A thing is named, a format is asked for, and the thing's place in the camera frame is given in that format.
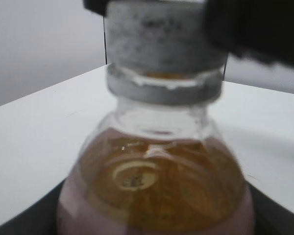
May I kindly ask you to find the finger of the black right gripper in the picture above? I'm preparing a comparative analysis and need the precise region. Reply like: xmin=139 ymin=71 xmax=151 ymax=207
xmin=83 ymin=0 xmax=110 ymax=17
xmin=204 ymin=0 xmax=294 ymax=68

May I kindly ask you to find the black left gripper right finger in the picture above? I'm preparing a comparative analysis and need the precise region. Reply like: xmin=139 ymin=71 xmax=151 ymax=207
xmin=248 ymin=183 xmax=294 ymax=235

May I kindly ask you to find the pink oolong tea bottle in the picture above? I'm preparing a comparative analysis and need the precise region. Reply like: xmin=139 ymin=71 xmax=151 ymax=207
xmin=57 ymin=64 xmax=255 ymax=235

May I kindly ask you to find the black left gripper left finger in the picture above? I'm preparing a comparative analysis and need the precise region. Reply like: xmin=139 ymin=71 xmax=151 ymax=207
xmin=0 ymin=181 xmax=64 ymax=235

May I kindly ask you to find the grey bottle cap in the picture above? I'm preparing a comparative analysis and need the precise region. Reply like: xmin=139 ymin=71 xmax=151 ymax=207
xmin=105 ymin=0 xmax=227 ymax=73

